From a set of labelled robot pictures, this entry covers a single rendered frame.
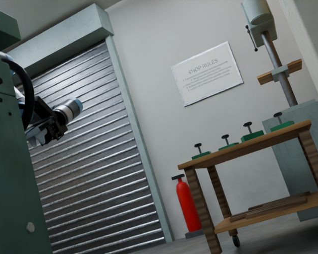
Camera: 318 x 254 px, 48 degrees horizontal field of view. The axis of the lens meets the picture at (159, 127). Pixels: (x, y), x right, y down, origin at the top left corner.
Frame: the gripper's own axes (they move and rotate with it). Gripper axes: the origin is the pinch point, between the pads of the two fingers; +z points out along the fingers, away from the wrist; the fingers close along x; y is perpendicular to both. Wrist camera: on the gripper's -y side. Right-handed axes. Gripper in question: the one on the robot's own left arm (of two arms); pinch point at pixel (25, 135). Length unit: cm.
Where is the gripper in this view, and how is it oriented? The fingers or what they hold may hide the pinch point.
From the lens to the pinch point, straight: 121.3
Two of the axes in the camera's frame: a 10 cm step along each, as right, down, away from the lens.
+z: -2.1, 3.8, -9.0
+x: -9.0, 3.0, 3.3
